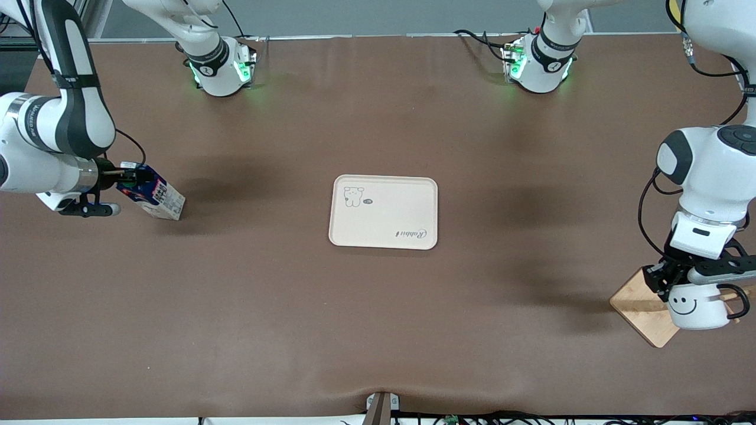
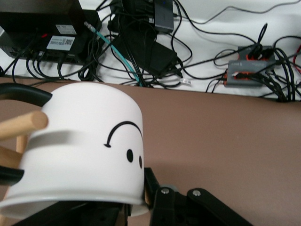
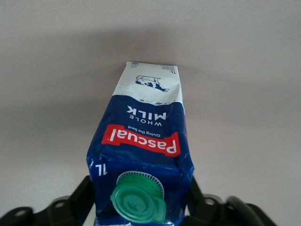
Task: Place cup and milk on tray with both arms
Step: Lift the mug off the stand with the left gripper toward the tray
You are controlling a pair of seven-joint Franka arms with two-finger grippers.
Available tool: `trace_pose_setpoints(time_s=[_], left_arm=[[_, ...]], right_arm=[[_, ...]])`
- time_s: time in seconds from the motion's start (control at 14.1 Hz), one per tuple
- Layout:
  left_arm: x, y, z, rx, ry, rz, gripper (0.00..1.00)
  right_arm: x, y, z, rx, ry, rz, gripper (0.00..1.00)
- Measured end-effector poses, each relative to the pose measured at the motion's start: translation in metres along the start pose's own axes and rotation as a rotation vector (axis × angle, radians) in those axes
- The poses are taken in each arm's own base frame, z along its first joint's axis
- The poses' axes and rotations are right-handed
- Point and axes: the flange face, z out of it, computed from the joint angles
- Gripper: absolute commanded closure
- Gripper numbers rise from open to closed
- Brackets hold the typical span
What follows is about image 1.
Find blue white milk carton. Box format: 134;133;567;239
116;161;186;221

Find white smiley face mug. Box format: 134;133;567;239
667;282;751;331

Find beige rabbit print tray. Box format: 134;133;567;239
328;174;439;251

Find wooden mug stand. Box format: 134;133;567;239
609;266;754;349

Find brown table cover sheet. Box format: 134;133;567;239
0;34;756;421

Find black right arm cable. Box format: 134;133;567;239
112;128;148;172

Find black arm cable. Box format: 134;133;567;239
112;128;148;172
637;0;756;260

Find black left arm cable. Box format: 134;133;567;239
637;0;756;260

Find aluminium frame profile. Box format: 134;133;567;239
0;0;113;45

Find black base power cable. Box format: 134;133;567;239
454;28;514;66
221;0;260;42

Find metal table clamp bracket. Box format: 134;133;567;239
365;391;400;425

